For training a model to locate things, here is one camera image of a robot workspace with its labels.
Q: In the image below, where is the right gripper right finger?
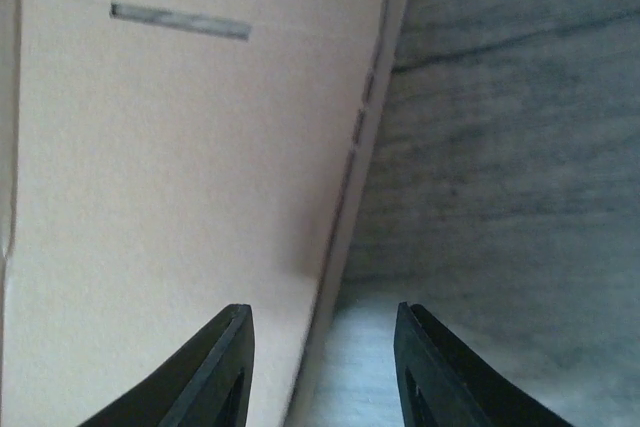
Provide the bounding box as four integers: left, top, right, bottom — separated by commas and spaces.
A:
394, 302, 571, 427

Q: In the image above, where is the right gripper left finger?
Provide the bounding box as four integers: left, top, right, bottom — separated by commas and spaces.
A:
83, 304, 253, 427

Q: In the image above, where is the cardboard box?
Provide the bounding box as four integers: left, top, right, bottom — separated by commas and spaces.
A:
1, 0, 407, 426

